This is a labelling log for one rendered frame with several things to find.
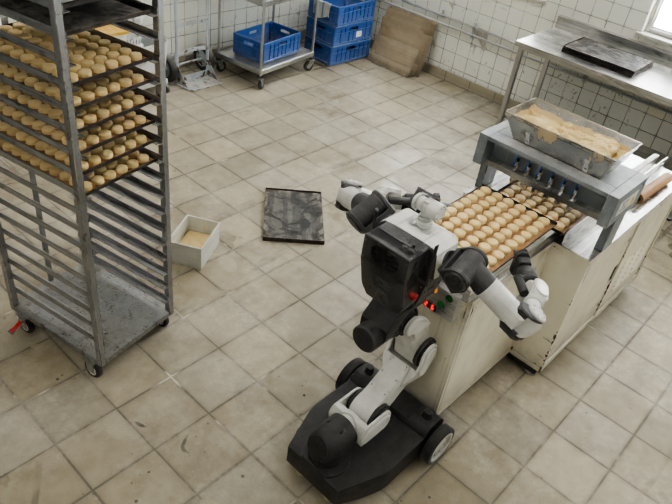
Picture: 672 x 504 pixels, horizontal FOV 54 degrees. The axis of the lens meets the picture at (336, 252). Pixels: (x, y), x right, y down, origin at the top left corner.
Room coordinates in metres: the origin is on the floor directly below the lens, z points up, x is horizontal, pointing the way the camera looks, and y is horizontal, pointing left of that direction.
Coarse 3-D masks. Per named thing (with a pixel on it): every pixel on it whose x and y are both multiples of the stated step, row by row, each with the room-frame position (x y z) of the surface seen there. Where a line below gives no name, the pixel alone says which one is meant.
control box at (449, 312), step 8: (440, 288) 2.12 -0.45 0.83; (432, 296) 2.13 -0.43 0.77; (440, 296) 2.11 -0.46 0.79; (456, 296) 2.07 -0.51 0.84; (424, 304) 2.15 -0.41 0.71; (432, 304) 2.12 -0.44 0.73; (448, 304) 2.08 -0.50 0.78; (456, 304) 2.06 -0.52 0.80; (440, 312) 2.10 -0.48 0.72; (448, 312) 2.08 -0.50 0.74; (456, 312) 2.07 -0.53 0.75; (448, 320) 2.07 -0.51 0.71
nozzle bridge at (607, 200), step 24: (480, 144) 2.91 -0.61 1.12; (504, 144) 2.83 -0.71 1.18; (480, 168) 3.00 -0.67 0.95; (504, 168) 2.85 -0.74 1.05; (552, 168) 2.67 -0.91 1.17; (576, 168) 2.70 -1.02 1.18; (624, 168) 2.77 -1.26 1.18; (552, 192) 2.68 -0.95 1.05; (600, 192) 2.53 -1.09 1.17; (624, 192) 2.54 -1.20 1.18; (600, 216) 2.50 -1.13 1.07; (600, 240) 2.57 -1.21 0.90
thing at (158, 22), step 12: (156, 0) 2.43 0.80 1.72; (156, 24) 2.43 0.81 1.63; (156, 48) 2.44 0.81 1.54; (156, 72) 2.44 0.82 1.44; (168, 168) 2.45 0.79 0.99; (168, 180) 2.45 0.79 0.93; (168, 192) 2.45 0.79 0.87; (168, 204) 2.45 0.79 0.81; (168, 216) 2.45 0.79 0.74; (168, 228) 2.44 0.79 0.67; (168, 240) 2.44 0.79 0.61; (168, 252) 2.44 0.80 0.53; (168, 264) 2.43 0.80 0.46; (168, 276) 2.43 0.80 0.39; (168, 288) 2.43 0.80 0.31
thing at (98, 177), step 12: (0, 144) 2.34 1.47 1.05; (24, 156) 2.26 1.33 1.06; (132, 156) 2.41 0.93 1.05; (144, 156) 2.41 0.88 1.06; (48, 168) 2.22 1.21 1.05; (108, 168) 2.30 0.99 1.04; (120, 168) 2.29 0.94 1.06; (132, 168) 2.33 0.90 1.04; (60, 180) 2.16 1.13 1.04; (96, 180) 2.17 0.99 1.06; (108, 180) 2.21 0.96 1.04
